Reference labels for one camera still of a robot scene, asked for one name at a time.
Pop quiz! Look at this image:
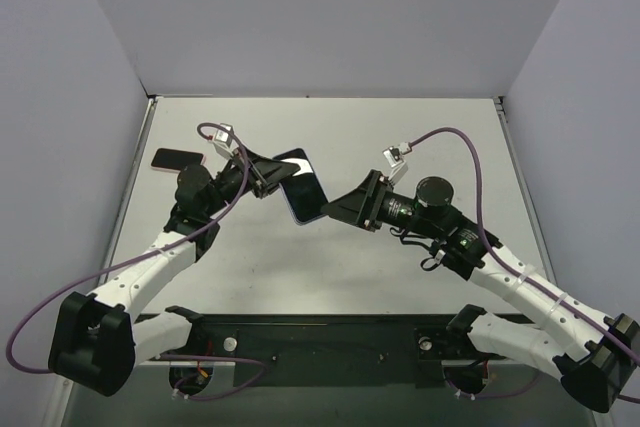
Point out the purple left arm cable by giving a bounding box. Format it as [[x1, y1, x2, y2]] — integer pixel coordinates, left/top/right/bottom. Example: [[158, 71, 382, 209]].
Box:
[[6, 121, 251, 373]]

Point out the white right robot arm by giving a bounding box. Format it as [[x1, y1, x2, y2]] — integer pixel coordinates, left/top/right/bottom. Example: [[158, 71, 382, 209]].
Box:
[[322, 171, 639, 413]]

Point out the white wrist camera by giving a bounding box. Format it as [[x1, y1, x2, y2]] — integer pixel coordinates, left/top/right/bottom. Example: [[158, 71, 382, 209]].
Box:
[[383, 142, 412, 186], [210, 124, 234, 160]]

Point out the aluminium table edge rail left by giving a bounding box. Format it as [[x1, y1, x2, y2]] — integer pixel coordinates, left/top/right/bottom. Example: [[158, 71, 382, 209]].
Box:
[[49, 96, 157, 388]]

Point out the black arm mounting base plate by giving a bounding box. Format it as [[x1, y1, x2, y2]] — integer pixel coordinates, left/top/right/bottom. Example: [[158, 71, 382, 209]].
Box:
[[176, 314, 488, 388]]

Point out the aluminium table edge rail right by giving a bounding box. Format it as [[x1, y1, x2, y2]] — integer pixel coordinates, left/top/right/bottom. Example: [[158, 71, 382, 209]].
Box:
[[493, 96, 557, 284]]

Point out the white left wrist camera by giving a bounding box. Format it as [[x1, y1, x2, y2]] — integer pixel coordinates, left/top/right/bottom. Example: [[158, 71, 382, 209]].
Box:
[[210, 124, 234, 160]]

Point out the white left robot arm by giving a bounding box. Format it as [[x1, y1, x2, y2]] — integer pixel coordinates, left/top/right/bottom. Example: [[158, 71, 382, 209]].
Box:
[[48, 149, 313, 396]]

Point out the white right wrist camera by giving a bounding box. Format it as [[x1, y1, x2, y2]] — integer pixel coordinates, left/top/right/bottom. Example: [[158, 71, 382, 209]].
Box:
[[383, 142, 412, 186]]

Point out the aluminium table edge rail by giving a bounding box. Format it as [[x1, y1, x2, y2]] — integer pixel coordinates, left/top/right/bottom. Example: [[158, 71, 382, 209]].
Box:
[[49, 96, 157, 388], [493, 96, 557, 284]]

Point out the black phone from lilac case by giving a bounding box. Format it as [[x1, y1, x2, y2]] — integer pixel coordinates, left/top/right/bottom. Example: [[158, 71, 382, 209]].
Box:
[[274, 148, 328, 225]]

